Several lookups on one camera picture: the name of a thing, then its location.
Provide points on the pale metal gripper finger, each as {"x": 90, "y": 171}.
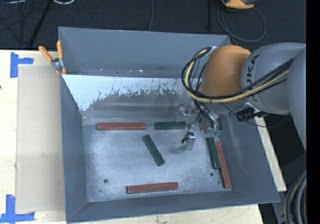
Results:
{"x": 182, "y": 147}
{"x": 191, "y": 143}

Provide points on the dark green flat block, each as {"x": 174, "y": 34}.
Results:
{"x": 170, "y": 125}
{"x": 213, "y": 153}
{"x": 153, "y": 150}

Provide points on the red-brown flat block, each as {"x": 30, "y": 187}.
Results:
{"x": 223, "y": 165}
{"x": 152, "y": 187}
{"x": 121, "y": 126}

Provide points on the grey metal bin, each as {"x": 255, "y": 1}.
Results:
{"x": 130, "y": 158}

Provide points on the pale wood flat board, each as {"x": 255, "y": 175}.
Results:
{"x": 40, "y": 138}

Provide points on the black cylinder on white bracket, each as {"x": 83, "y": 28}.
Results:
{"x": 245, "y": 114}

